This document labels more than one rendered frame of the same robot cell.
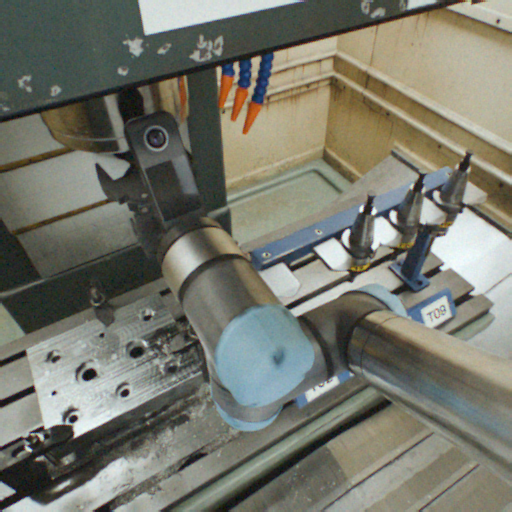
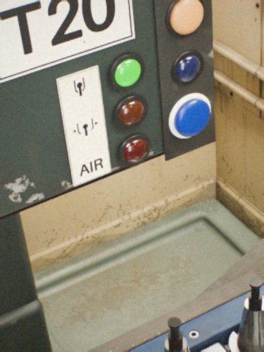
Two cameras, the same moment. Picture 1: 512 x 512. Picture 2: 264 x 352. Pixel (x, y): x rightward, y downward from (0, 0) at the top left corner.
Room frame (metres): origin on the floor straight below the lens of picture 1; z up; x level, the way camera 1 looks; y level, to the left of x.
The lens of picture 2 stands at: (-0.08, -0.19, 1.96)
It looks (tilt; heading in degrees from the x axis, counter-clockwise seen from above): 36 degrees down; 3
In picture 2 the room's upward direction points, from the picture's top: 6 degrees counter-clockwise
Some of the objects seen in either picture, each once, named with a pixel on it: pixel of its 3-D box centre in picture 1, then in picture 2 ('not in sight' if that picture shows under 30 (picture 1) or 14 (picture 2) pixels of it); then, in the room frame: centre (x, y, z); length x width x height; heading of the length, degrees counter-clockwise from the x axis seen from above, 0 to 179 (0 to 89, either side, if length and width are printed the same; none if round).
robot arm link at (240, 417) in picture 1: (262, 372); not in sight; (0.21, -0.01, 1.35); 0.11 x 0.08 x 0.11; 117
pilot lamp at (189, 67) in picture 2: not in sight; (188, 67); (0.41, -0.21, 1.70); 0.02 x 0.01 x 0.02; 119
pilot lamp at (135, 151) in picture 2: not in sight; (135, 150); (0.38, -0.17, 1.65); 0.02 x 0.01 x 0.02; 119
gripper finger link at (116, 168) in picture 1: (112, 177); not in sight; (0.41, 0.17, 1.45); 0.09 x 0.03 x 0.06; 43
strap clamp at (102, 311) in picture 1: (102, 307); not in sight; (0.57, 0.35, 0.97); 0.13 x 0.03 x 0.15; 29
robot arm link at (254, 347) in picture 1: (246, 331); not in sight; (0.20, 0.01, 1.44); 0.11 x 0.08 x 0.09; 29
